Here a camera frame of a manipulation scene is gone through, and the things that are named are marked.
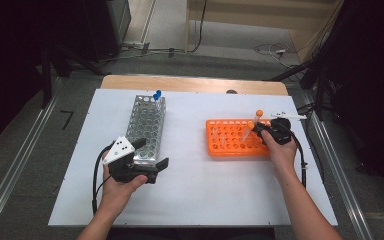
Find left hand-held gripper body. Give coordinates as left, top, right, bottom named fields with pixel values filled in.
left=102, top=135, right=160, bottom=185

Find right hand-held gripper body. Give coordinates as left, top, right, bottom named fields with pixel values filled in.
left=261, top=111, right=308, bottom=146

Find orange-capped test tube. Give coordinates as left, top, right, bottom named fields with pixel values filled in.
left=240, top=121, right=256, bottom=144
left=252, top=109, right=264, bottom=126

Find metal test tube rack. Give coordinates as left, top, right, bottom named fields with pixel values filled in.
left=123, top=94, right=167, bottom=168

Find orange test tube rack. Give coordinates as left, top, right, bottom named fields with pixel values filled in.
left=205, top=118, right=275, bottom=158

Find person's right hand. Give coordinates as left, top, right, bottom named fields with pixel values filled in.
left=260, top=129, right=298, bottom=178

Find person's left hand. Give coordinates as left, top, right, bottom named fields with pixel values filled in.
left=98, top=164, right=149, bottom=216

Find white board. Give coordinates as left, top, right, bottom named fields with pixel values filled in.
left=48, top=88, right=339, bottom=228

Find black stand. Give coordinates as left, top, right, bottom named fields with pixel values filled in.
left=264, top=54, right=336, bottom=122
left=40, top=44, right=109, bottom=108

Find wooden table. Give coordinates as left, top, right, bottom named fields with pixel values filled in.
left=100, top=74, right=289, bottom=97

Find dark curtain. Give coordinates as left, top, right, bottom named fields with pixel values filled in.
left=308, top=0, right=384, bottom=204
left=0, top=0, right=121, bottom=156

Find light wooden furniture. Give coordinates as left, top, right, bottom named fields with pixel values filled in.
left=184, top=0, right=345, bottom=64

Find grey cabinet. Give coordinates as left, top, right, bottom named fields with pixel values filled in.
left=105, top=0, right=132, bottom=46

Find thin black floor cable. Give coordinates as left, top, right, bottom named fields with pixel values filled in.
left=296, top=101, right=326, bottom=183

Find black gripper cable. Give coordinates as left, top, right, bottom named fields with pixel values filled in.
left=91, top=143, right=115, bottom=216
left=288, top=129, right=309, bottom=190

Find metal floor rail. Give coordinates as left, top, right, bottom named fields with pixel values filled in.
left=0, top=77, right=64, bottom=240
left=303, top=92, right=375, bottom=240

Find white floor cable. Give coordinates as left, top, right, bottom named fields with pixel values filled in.
left=253, top=42, right=303, bottom=69

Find grey floor cable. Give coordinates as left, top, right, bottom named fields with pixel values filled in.
left=96, top=46, right=188, bottom=65

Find black hanging cable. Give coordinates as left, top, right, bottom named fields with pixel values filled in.
left=186, top=0, right=209, bottom=54

